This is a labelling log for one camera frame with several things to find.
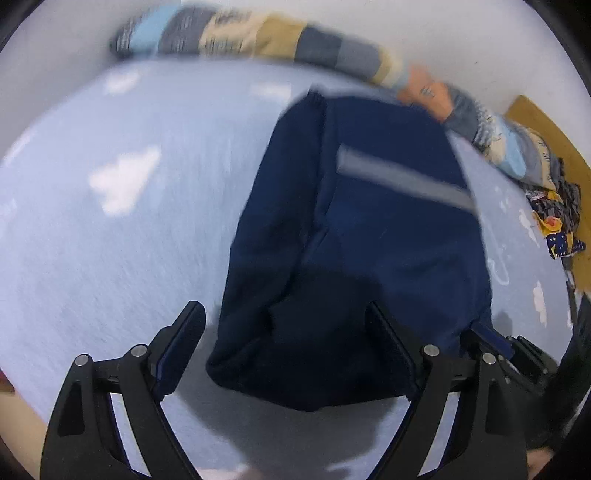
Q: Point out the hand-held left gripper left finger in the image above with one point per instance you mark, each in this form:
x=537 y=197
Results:
x=170 y=364

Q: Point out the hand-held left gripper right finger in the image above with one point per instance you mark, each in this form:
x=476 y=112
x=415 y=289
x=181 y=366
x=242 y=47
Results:
x=392 y=350

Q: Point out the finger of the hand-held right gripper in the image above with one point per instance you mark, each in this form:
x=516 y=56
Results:
x=531 y=362
x=489 y=338

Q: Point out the navy jacket with red collar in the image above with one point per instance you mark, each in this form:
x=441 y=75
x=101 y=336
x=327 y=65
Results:
x=351 y=249

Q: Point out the pile of colourful clothes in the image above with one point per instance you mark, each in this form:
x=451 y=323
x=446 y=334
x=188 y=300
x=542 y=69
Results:
x=556 y=221

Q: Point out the light blue bed sheet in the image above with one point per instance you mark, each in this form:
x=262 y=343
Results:
x=138 y=240

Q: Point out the patchwork quilt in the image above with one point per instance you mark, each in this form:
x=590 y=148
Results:
x=323 y=46

